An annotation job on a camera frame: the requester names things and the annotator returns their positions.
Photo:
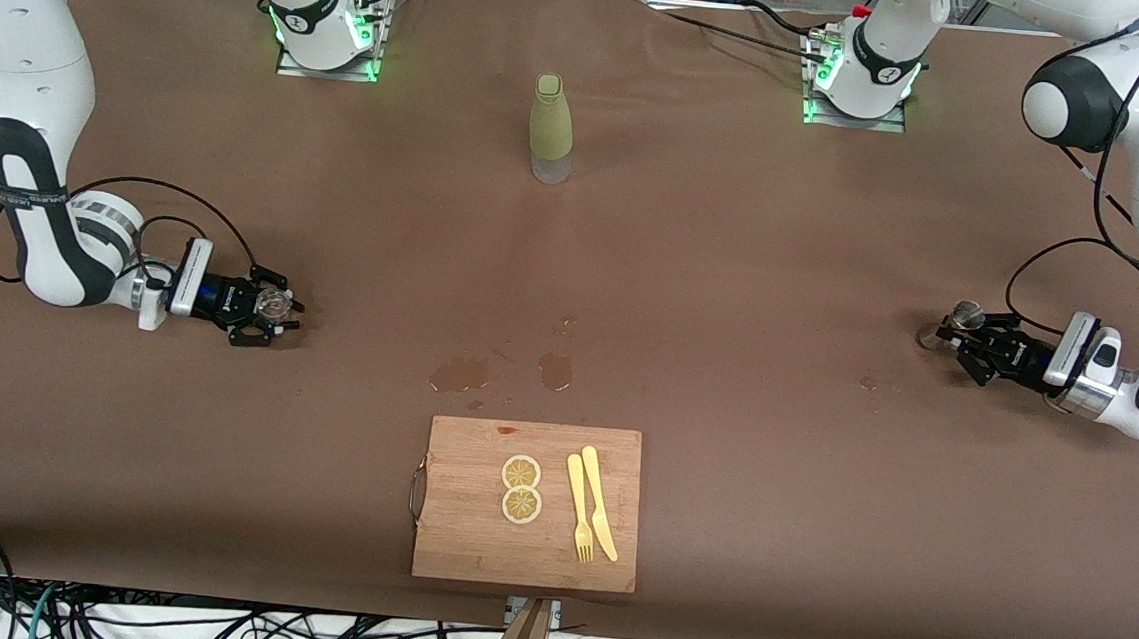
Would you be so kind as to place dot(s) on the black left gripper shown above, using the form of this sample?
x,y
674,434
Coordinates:
x,y
1020,359

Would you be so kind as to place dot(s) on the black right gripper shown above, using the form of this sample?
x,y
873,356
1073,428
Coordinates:
x,y
221,296

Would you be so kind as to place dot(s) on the clear glass beaker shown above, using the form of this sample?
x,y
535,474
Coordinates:
x,y
273,304

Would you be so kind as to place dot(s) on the steel double jigger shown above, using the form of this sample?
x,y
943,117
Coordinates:
x,y
966,310

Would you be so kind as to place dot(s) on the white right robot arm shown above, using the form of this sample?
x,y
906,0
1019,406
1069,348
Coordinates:
x,y
25,71

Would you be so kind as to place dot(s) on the brown table cover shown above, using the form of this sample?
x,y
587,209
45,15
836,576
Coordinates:
x,y
816,527

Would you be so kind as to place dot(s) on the yellow lemon slice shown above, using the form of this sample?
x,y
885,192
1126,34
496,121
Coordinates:
x,y
521,471
521,507

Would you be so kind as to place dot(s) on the wooden cutting board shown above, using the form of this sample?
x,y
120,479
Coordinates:
x,y
474,543

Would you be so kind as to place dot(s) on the green sleeved glass bottle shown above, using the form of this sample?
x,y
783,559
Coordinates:
x,y
551,123

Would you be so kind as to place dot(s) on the yellow plastic fork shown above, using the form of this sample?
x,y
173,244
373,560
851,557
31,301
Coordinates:
x,y
575,480

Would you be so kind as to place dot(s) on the yellow plastic knife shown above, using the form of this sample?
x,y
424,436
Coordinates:
x,y
591,471

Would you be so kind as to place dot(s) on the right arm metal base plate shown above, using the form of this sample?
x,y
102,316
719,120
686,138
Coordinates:
x,y
291,68

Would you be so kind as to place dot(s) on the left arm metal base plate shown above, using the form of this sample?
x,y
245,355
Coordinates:
x,y
894,125

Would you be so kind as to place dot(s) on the small metal bracket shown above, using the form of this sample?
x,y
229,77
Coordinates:
x,y
554,609

